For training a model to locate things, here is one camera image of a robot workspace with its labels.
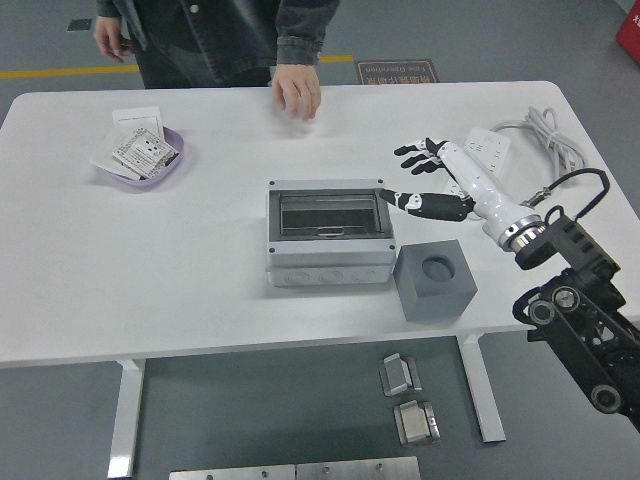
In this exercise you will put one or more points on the white blank switch plate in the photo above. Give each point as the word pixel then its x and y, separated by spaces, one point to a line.
pixel 137 119

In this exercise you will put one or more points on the silver metal block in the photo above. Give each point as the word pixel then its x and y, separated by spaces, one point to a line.
pixel 416 425
pixel 396 375

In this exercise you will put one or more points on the person's left hand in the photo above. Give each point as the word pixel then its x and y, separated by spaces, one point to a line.
pixel 297 87

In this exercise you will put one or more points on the black floor hatch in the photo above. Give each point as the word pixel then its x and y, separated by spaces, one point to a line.
pixel 80 25

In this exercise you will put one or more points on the grey box with clear lid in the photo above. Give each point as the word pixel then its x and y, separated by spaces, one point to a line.
pixel 327 250

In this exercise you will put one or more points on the red object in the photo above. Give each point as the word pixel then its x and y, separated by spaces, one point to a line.
pixel 630 32

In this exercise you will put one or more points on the white power strip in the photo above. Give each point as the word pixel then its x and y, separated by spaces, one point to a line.
pixel 492 145

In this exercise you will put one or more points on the person's left forearm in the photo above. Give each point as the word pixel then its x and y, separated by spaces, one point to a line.
pixel 305 30

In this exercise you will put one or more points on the person's right forearm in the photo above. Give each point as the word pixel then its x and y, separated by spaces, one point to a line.
pixel 107 7

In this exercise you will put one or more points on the white table leg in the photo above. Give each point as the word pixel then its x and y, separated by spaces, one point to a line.
pixel 480 390
pixel 126 415

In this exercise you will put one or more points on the white flat panel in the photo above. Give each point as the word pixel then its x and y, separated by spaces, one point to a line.
pixel 105 152

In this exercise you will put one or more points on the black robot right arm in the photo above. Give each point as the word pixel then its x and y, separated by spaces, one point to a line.
pixel 575 240

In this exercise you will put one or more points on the person's right hand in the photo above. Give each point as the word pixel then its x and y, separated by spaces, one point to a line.
pixel 110 40

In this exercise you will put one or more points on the purple plastic tray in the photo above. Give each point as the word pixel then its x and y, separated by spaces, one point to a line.
pixel 145 180

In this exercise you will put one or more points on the brown floor sign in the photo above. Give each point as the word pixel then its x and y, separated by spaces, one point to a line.
pixel 397 72

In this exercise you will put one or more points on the grey cube with round hole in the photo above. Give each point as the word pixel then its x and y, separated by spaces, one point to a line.
pixel 435 300

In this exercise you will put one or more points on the white printed socket panel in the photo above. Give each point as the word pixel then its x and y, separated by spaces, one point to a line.
pixel 142 149

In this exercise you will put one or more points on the yellow floor tape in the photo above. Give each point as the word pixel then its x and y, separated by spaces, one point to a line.
pixel 50 74

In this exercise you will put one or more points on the person's torso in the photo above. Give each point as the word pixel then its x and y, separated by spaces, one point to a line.
pixel 210 40

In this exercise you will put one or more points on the grey metal plate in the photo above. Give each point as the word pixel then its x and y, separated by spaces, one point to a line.
pixel 357 470
pixel 230 474

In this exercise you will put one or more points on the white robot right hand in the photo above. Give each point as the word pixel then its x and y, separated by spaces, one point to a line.
pixel 475 180

